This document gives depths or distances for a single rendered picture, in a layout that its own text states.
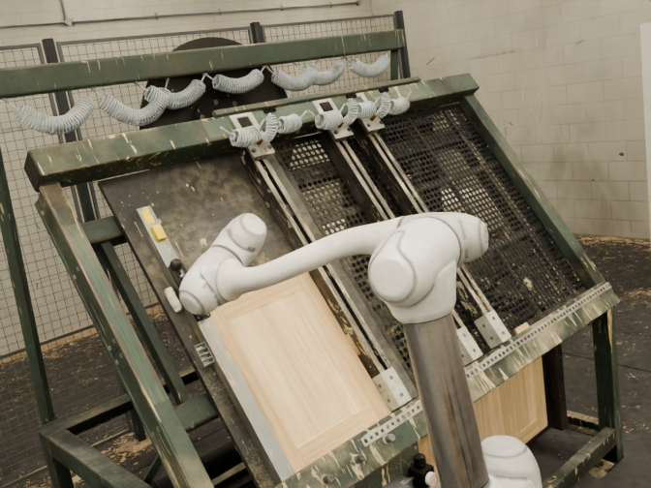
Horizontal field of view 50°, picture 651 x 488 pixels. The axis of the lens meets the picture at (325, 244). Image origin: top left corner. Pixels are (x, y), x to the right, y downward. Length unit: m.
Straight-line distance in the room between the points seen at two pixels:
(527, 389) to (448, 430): 1.95
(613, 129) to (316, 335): 5.52
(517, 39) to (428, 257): 6.74
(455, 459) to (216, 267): 0.68
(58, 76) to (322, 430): 1.55
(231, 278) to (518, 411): 1.99
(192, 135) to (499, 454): 1.46
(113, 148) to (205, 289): 0.83
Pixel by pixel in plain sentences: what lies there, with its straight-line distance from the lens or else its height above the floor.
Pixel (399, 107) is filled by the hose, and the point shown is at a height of 1.84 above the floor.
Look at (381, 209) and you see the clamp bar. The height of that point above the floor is 1.48.
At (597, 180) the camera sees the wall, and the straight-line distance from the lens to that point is 7.64.
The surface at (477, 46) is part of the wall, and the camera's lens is 8.25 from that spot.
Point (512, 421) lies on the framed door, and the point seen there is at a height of 0.40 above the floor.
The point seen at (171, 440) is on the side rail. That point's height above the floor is 1.11.
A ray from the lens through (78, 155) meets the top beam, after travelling 2.27.
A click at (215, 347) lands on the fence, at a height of 1.26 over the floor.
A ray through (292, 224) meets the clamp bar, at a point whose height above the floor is 1.52.
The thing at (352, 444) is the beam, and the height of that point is 0.89.
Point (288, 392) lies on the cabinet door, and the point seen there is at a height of 1.07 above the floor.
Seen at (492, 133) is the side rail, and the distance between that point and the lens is 3.51.
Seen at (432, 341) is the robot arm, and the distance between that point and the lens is 1.35.
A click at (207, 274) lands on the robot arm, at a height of 1.59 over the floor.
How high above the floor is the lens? 1.98
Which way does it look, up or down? 13 degrees down
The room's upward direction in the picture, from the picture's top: 9 degrees counter-clockwise
